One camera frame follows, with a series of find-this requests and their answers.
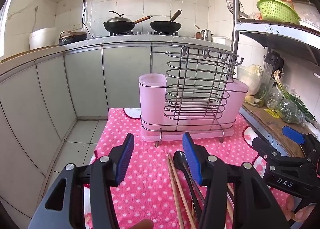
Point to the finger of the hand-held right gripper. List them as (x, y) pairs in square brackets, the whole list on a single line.
[(262, 147), (292, 135)]

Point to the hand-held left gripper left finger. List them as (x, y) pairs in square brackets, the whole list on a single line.
[(125, 156)]

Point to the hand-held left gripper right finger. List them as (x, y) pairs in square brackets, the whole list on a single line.
[(191, 159)]

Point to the black plastic spoon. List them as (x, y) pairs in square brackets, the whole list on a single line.
[(179, 160)]

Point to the dark brown chopstick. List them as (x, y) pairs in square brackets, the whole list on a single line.
[(196, 189)]

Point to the light wooden chopstick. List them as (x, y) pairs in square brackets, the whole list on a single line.
[(229, 210), (182, 194), (175, 194)]

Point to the thin gold metal chopstick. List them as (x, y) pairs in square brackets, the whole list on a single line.
[(192, 209)]

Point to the person's right hand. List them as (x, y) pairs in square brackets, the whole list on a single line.
[(301, 212)]

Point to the person's left hand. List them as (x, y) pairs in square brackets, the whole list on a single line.
[(142, 224)]

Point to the plastic bag of vegetables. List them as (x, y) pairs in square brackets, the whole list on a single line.
[(287, 112)]

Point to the pink plastic drip tray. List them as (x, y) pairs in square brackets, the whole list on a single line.
[(190, 135)]

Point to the pink polka dot blanket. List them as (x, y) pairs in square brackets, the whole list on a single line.
[(150, 169)]

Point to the cardboard sheet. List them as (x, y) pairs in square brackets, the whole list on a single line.
[(265, 119)]

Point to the green onions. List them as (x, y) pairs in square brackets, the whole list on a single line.
[(287, 94)]

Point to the small bag of greens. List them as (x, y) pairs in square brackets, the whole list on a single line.
[(263, 94)]

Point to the ginger root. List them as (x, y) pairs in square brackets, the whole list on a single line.
[(249, 99)]

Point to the napa cabbage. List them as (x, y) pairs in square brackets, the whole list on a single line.
[(253, 81)]

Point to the black blender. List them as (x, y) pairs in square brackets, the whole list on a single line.
[(271, 66)]

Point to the grey base cabinets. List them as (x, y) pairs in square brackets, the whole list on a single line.
[(82, 81)]

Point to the white plastic container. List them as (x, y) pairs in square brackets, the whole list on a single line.
[(221, 41)]

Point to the brown cup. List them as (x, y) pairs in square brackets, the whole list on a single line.
[(197, 35)]

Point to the gas stove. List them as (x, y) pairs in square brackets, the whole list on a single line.
[(143, 33)]

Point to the steel kettle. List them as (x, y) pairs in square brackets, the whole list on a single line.
[(207, 35)]

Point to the green plastic basket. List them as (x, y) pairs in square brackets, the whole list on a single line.
[(275, 10)]

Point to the black electric cooker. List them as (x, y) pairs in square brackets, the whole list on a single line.
[(72, 39)]

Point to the black wok with lid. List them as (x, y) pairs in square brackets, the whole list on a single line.
[(117, 25)]

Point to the black frying pan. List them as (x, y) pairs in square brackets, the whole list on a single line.
[(165, 26)]

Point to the white rice cooker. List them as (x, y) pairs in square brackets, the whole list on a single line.
[(42, 39)]

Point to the metal strainer ladle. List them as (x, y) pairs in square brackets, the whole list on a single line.
[(231, 4)]

